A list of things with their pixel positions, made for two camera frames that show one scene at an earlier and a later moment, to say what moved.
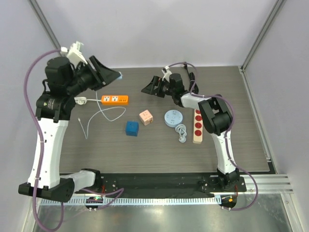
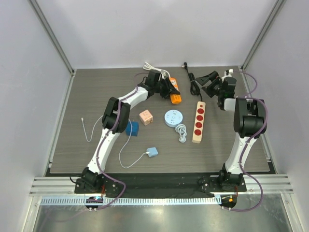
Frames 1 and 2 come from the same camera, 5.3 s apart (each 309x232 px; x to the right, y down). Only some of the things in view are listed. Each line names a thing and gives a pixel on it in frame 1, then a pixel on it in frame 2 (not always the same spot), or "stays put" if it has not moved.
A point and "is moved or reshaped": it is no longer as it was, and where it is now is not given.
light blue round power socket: [173, 118] stays put
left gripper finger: [107, 75] → [172, 90]
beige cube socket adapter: [146, 117] stays put
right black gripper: [158, 86] → [212, 81]
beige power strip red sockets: [198, 126] stays put
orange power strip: [115, 100] is moved or reshaped
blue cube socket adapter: [132, 128] stays put
